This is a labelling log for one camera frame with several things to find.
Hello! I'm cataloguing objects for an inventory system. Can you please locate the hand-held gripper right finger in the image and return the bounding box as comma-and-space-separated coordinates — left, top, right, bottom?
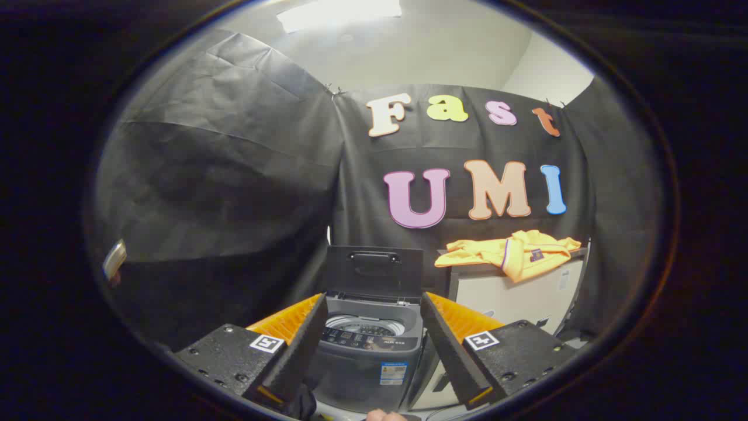
421, 291, 577, 409

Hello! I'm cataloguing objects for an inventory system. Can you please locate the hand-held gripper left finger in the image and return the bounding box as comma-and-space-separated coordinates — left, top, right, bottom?
175, 292, 329, 409

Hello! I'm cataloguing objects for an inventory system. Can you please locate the grey washing machine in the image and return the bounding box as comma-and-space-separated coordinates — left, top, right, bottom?
307, 292, 425, 413

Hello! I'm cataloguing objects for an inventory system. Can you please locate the yellow polo shirt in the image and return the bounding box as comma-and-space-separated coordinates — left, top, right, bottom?
434, 230, 583, 284

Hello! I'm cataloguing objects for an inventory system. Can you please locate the white cabinet with dark top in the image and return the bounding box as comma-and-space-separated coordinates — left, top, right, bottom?
409, 249, 590, 410

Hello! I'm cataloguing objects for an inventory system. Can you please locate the black backdrop cloth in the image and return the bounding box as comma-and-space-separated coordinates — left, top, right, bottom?
93, 29, 661, 351

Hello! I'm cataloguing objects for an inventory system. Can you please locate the small silver fixture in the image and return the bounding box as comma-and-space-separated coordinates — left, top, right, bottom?
103, 239, 127, 280

